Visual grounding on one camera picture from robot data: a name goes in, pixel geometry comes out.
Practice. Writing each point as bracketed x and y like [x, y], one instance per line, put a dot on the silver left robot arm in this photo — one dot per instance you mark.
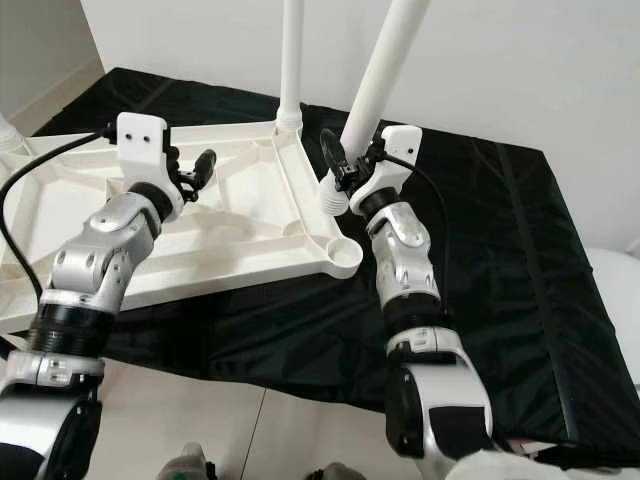
[100, 260]

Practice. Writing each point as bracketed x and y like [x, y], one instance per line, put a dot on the grey robot left leg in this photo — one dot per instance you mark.
[188, 463]

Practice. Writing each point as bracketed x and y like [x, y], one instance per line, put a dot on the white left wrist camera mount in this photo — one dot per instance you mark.
[142, 140]

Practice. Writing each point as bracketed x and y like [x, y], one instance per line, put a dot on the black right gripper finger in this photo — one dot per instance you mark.
[332, 155]

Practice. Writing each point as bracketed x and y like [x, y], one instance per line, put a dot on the grey robot leg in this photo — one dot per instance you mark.
[188, 463]
[335, 473]

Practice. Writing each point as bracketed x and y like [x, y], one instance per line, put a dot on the red stool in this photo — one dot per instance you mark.
[530, 440]

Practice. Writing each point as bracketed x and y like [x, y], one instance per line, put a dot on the grey robot right leg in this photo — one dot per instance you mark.
[335, 473]

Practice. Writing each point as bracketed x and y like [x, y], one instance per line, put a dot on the white plastic table top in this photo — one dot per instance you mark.
[260, 230]

